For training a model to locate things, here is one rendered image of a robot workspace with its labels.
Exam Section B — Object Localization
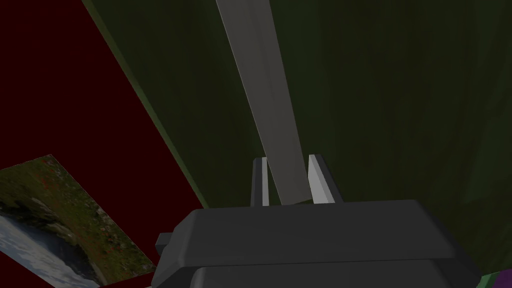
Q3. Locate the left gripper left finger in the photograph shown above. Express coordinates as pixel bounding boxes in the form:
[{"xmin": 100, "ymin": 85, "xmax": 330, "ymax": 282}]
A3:
[{"xmin": 250, "ymin": 156, "xmax": 270, "ymax": 208}]

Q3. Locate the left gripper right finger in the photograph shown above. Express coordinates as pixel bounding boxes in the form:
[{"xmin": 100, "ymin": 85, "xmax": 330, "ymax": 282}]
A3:
[{"xmin": 307, "ymin": 153, "xmax": 344, "ymax": 205}]

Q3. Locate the grey bar handle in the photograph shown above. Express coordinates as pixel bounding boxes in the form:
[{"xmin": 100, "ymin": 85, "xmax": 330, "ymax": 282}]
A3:
[{"xmin": 215, "ymin": 0, "xmax": 313, "ymax": 207}]

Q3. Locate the landscape picture on wall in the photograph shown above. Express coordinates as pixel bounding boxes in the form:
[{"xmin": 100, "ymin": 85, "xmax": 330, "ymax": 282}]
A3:
[{"xmin": 0, "ymin": 153, "xmax": 157, "ymax": 288}]

